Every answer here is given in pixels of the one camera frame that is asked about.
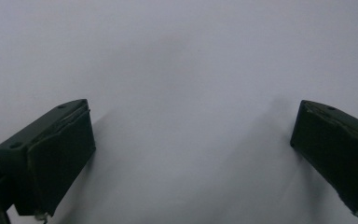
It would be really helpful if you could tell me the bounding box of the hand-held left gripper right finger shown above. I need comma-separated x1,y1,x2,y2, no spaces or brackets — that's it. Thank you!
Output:
289,99,358,218

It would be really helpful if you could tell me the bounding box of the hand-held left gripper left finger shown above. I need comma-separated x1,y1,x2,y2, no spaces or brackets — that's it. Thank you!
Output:
0,98,97,218

